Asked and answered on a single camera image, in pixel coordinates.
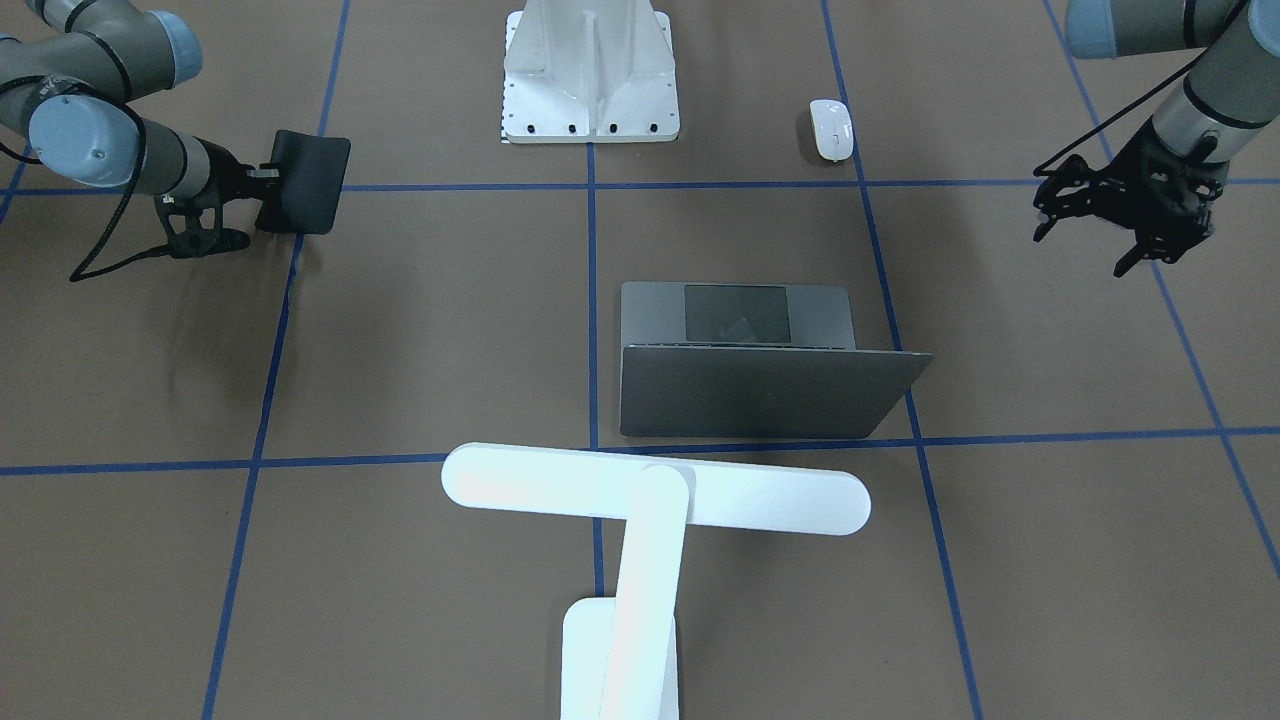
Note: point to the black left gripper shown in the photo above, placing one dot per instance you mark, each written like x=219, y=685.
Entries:
x=1176, y=172

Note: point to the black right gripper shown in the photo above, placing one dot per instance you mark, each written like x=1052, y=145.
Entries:
x=229, y=176

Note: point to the black mouse pad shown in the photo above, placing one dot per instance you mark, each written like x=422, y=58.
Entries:
x=306, y=193

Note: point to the white computer mouse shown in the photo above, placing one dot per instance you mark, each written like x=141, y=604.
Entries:
x=832, y=129

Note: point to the grey laptop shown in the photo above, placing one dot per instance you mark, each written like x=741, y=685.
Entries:
x=752, y=361

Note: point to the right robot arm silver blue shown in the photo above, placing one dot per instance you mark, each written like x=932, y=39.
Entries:
x=69, y=96

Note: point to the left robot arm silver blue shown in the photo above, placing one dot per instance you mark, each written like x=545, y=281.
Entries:
x=1229, y=87

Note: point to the white desk lamp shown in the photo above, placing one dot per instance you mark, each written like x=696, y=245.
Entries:
x=619, y=656

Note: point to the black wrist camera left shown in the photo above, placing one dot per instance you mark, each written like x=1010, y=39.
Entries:
x=1072, y=189

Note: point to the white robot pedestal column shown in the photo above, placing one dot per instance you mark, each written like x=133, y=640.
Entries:
x=589, y=72

